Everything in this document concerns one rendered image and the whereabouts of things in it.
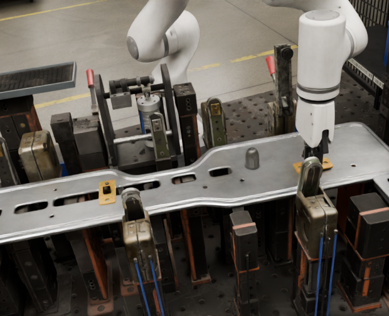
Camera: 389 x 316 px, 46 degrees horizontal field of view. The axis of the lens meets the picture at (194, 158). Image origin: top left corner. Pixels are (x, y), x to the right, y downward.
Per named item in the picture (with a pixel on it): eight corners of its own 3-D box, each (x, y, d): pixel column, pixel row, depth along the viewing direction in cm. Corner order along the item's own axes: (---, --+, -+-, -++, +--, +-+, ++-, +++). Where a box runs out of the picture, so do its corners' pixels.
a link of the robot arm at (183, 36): (145, 87, 153) (132, 19, 138) (190, 68, 160) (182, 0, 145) (164, 101, 145) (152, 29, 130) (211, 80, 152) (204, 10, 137)
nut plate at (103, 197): (116, 202, 100) (115, 198, 99) (98, 205, 100) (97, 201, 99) (115, 180, 107) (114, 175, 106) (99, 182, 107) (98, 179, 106)
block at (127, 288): (121, 297, 116) (96, 212, 100) (119, 260, 127) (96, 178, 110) (142, 293, 117) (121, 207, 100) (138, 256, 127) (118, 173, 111)
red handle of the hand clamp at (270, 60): (278, 107, 114) (261, 56, 120) (276, 111, 116) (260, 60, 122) (294, 105, 114) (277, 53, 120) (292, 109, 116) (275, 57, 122)
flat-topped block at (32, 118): (35, 226, 142) (-16, 97, 116) (37, 209, 148) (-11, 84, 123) (68, 219, 143) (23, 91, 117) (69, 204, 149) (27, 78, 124)
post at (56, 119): (86, 239, 135) (48, 123, 112) (86, 227, 139) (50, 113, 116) (103, 236, 135) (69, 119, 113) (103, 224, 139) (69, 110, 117)
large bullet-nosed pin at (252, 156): (248, 175, 106) (246, 152, 102) (244, 168, 109) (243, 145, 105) (261, 173, 106) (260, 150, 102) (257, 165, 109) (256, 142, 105)
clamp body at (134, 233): (143, 360, 101) (112, 251, 82) (139, 315, 111) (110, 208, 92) (184, 352, 102) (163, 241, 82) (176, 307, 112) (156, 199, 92)
